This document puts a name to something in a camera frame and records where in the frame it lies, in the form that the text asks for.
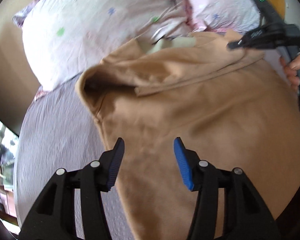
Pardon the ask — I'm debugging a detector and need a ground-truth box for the tan garment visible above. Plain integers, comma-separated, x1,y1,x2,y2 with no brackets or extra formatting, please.
76,31,300,239

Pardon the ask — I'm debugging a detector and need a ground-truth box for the person's right hand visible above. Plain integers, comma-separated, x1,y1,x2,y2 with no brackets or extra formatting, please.
280,55,300,92

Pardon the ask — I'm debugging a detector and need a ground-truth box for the right pink floral pillow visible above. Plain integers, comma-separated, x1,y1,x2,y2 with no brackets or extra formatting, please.
185,0,260,33

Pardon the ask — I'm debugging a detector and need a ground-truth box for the left floral pillow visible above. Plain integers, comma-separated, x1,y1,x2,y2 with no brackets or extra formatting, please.
13,0,190,92

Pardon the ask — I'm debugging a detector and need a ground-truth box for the wall television screen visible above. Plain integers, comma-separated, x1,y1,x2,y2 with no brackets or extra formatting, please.
0,121,19,166

